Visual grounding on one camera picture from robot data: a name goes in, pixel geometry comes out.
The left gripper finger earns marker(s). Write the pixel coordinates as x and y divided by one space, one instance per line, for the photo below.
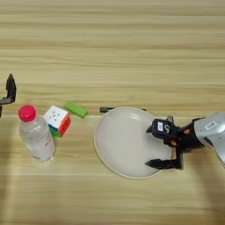
11 88

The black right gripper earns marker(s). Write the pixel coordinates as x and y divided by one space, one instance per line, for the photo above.
187 137

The white round plate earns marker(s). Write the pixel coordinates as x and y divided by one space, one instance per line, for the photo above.
126 143

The colourful puzzle cube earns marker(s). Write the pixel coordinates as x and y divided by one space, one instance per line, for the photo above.
55 118

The clear water bottle red cap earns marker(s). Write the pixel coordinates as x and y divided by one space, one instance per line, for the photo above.
38 137

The black marker pen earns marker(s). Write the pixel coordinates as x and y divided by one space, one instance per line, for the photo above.
105 109

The green rectangular block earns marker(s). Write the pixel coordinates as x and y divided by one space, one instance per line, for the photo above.
76 109

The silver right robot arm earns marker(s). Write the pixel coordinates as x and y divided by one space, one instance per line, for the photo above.
214 129

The labelled box on right gripper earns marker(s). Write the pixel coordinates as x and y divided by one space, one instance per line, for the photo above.
162 128

